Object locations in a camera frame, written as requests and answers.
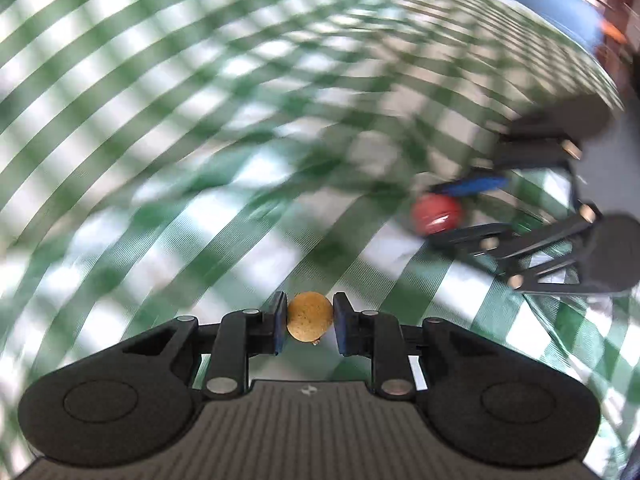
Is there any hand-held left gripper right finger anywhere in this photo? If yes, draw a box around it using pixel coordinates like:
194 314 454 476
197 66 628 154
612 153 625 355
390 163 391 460
334 292 501 401

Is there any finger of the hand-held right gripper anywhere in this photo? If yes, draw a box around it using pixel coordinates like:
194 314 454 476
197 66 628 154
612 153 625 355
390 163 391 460
430 119 585 200
429 202 603 295

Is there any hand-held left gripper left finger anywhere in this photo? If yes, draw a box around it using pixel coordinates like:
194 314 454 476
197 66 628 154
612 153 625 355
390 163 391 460
120 291 288 401

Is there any small yellow-brown fruit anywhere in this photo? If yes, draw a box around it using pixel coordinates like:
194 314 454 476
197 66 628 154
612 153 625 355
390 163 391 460
286 291 334 346

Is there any small red fruit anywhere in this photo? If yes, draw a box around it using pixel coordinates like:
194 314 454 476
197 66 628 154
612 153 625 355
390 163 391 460
412 194 463 236

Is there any light blue plate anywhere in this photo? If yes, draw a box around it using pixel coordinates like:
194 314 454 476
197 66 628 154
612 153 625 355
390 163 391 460
477 0 606 56

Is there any green checkered tablecloth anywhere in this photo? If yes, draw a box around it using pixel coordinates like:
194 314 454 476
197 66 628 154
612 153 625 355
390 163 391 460
0 0 640 480

